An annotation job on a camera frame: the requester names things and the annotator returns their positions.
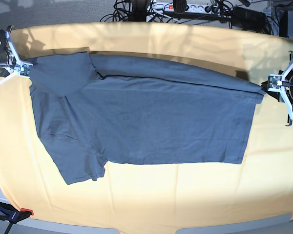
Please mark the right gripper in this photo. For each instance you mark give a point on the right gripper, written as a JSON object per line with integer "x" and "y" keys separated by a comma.
{"x": 9, "y": 58}

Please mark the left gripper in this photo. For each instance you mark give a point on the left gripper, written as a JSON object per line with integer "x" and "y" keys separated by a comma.
{"x": 288, "y": 97}

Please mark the blue-grey T-shirt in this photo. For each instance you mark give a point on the blue-grey T-shirt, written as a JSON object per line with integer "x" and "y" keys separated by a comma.
{"x": 90, "y": 109}

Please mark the black power adapter box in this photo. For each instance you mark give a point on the black power adapter box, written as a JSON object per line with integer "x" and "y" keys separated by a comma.
{"x": 248, "y": 16}

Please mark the yellow table cloth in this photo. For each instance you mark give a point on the yellow table cloth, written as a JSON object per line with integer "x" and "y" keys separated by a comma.
{"x": 152, "y": 199}

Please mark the white power strip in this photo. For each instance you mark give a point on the white power strip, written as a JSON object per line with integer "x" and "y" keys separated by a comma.
{"x": 191, "y": 9}

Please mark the blue red bar clamp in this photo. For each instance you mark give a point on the blue red bar clamp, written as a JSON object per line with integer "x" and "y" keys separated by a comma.
{"x": 11, "y": 215}

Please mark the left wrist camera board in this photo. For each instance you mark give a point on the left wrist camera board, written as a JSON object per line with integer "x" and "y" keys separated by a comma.
{"x": 274, "y": 83}

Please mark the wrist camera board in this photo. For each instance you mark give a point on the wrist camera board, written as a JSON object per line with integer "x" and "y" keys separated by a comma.
{"x": 274, "y": 83}
{"x": 23, "y": 70}

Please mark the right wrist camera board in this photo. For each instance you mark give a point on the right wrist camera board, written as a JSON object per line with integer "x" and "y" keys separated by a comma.
{"x": 23, "y": 70}

